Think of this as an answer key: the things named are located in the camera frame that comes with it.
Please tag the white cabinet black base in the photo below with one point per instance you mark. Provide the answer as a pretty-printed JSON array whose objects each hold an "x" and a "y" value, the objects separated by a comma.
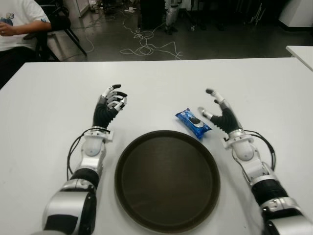
[{"x": 296, "y": 12}]

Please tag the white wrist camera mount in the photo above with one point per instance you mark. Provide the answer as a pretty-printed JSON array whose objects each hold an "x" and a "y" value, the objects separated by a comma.
[
  {"x": 230, "y": 142},
  {"x": 108, "y": 137}
]

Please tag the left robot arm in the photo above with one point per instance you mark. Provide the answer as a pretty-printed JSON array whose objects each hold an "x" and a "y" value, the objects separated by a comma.
[{"x": 90, "y": 149}]

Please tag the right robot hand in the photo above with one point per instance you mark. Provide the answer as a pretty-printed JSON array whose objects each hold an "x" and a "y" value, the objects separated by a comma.
[{"x": 228, "y": 120}]

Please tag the seated person white shirt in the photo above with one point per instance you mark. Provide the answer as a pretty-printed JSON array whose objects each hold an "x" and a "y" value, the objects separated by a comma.
[{"x": 14, "y": 14}]

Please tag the round brown tray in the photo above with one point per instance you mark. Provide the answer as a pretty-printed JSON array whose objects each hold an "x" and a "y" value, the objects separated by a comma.
[{"x": 166, "y": 181}]

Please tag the black chair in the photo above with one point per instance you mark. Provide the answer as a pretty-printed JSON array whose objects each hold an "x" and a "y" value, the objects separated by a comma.
[{"x": 61, "y": 22}]

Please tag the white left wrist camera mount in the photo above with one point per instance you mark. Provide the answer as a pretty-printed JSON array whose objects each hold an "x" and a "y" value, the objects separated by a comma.
[{"x": 108, "y": 137}]

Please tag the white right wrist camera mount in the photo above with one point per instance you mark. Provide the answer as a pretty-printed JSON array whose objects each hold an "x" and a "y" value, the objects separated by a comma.
[{"x": 230, "y": 142}]

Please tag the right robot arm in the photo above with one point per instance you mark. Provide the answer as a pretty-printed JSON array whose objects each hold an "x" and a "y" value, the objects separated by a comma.
[{"x": 244, "y": 149}]

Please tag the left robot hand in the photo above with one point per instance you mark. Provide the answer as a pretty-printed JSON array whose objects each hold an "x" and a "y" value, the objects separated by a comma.
[{"x": 101, "y": 113}]

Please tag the metal folding stand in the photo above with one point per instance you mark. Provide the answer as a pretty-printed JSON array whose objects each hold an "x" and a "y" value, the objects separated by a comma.
[{"x": 256, "y": 14}]

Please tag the white side table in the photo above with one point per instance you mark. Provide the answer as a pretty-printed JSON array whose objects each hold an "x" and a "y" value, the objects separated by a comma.
[{"x": 303, "y": 54}]

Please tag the blue Oreo packet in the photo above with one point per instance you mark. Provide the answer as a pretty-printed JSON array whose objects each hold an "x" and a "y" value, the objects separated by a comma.
[{"x": 193, "y": 122}]

